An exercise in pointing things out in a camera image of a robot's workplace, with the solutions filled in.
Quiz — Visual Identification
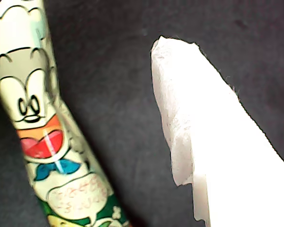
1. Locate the snack bar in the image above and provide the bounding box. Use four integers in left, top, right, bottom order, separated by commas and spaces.
0, 0, 131, 227

